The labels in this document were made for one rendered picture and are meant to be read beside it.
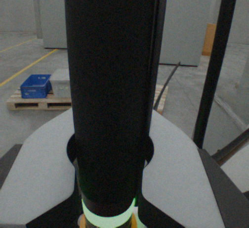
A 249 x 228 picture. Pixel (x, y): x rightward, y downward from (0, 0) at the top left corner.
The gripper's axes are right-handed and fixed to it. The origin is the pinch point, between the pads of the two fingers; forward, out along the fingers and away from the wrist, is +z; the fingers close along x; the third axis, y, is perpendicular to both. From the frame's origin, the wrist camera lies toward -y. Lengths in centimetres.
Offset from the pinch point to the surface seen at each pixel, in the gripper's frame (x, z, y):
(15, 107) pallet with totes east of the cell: -165, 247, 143
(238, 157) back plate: 31.1, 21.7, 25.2
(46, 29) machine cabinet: -270, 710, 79
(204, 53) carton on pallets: 340, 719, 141
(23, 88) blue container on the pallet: -150, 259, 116
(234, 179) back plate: 28.7, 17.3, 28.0
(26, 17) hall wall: -587, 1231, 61
